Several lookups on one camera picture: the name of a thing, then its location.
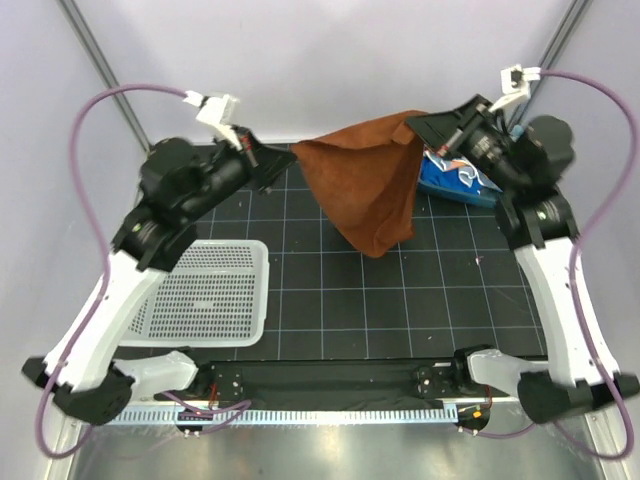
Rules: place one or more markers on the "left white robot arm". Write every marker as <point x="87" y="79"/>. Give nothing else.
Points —
<point x="180" y="184"/>

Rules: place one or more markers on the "white perforated plastic basket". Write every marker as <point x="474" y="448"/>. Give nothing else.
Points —
<point x="216" y="297"/>

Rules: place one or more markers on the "brown towel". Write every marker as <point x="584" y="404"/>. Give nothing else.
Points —
<point x="364" y="177"/>

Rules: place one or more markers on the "left aluminium frame post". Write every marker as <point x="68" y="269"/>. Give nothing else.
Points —
<point x="101" y="65"/>

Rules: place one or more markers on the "aluminium frame post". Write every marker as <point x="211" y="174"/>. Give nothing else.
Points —
<point x="561" y="37"/>
<point x="101" y="65"/>

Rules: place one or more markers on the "right aluminium frame post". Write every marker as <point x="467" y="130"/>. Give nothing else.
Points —
<point x="561" y="37"/>

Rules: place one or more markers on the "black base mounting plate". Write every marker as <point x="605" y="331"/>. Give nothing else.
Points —
<point x="339" y="385"/>

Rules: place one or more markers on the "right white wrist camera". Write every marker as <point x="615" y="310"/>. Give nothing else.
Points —
<point x="516" y="86"/>

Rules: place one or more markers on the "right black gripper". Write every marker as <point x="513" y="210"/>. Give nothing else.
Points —
<point x="451" y="131"/>

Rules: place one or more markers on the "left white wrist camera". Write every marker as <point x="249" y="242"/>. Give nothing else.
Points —
<point x="216" y="113"/>

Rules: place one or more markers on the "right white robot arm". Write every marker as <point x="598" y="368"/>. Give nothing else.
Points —
<point x="580" y="375"/>

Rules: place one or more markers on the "blue plastic tub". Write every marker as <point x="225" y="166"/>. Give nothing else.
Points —
<point x="485" y="200"/>

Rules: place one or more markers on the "bright blue cloth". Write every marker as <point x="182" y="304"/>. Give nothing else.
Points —
<point x="452" y="180"/>

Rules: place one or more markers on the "slotted cable duct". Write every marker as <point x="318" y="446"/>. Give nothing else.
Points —
<point x="174" y="415"/>

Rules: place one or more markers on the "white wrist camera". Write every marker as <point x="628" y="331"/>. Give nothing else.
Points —
<point x="516" y="86"/>
<point x="216" y="113"/>

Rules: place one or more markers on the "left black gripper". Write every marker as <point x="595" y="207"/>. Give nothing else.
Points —
<point x="266" y="164"/>

